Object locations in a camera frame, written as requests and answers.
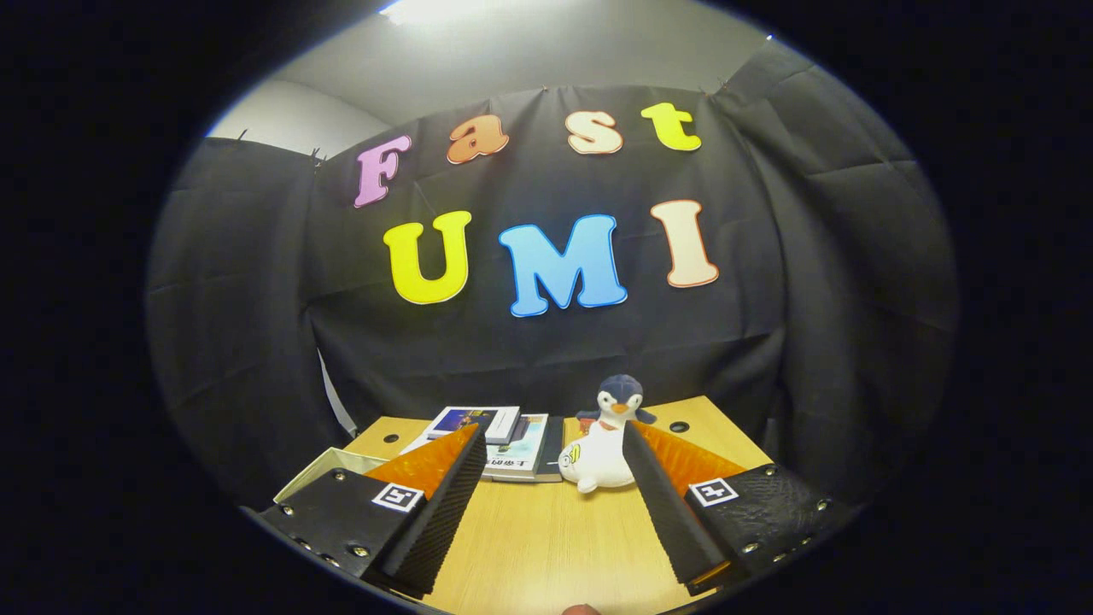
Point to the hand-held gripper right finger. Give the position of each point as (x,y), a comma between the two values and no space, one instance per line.
(670,521)

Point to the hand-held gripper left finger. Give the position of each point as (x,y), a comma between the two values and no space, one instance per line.
(444,521)

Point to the green fabric storage box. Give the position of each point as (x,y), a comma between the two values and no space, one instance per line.
(341,461)

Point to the white book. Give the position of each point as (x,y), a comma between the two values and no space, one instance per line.
(420,444)

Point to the white seal plush toy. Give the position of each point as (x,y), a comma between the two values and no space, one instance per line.
(598,461)

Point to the penguin plush toy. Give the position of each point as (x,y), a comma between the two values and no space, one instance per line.
(619,401)

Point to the black book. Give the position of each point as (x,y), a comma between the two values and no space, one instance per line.
(555,448)

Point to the ceiling light panel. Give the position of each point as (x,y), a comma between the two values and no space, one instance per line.
(435,8)

